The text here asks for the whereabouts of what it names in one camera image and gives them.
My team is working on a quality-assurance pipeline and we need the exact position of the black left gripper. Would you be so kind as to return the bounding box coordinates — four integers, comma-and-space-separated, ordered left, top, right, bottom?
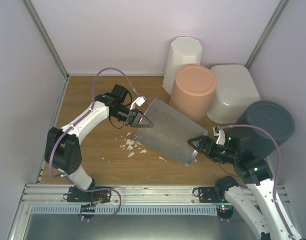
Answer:
112, 106, 154, 128

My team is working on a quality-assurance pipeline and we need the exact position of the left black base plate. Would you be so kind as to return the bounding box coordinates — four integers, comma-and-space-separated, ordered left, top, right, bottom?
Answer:
62, 186, 112, 204

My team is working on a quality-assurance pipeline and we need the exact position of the aluminium front rail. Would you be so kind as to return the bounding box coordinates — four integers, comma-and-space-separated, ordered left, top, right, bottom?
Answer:
20, 183, 290, 204

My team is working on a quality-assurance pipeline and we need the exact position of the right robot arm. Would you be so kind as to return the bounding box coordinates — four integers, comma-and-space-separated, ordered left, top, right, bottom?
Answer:
188, 127, 302, 240

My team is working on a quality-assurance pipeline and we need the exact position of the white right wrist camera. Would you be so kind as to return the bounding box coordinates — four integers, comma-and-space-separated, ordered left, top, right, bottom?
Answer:
213, 126, 226, 145

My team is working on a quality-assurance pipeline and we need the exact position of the dark teal plastic bin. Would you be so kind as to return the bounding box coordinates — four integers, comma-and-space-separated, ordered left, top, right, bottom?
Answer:
236, 100, 295, 159

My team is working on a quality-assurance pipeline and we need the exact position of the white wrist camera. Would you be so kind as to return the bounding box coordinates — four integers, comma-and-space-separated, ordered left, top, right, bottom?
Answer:
213, 126, 226, 145
130, 96, 147, 110

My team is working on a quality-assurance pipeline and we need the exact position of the aluminium corner frame post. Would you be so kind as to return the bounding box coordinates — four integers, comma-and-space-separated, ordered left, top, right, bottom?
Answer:
245, 0, 290, 69

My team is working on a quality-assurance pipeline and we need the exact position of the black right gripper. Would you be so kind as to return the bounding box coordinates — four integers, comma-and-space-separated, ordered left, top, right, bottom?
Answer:
188, 135, 237, 164

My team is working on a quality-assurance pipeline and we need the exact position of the left aluminium frame post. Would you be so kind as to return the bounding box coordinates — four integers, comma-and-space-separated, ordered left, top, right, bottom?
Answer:
23, 0, 69, 81

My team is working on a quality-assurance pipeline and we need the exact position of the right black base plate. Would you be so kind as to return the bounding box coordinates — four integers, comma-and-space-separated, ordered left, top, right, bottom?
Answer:
192, 185, 229, 204

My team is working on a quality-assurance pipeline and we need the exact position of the white faceted bin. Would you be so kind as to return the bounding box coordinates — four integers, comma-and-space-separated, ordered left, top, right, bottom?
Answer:
162, 36, 202, 95

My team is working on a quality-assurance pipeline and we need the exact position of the grey slotted cable duct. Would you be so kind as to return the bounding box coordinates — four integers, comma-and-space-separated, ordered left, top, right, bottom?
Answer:
31, 204, 217, 216

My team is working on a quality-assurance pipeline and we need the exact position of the grey translucent bin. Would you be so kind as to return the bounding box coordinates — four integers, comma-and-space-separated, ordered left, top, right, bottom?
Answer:
133, 97, 208, 166

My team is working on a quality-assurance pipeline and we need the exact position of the translucent white plastic tub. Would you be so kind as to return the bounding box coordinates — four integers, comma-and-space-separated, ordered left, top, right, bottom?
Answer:
207, 64, 261, 124

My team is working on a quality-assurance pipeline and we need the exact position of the peach plastic waste bin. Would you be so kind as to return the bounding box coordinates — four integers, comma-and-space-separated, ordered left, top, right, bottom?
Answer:
169, 64, 217, 125

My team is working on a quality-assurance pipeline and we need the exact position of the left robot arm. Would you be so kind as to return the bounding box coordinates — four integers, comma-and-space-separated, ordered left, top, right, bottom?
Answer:
44, 84, 153, 202

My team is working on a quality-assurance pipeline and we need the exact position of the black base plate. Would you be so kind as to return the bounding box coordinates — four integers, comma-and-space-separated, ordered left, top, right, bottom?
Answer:
62, 186, 112, 204
192, 185, 229, 204

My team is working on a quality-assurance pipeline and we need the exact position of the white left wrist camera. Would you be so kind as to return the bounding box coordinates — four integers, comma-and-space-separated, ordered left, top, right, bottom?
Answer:
130, 96, 147, 110

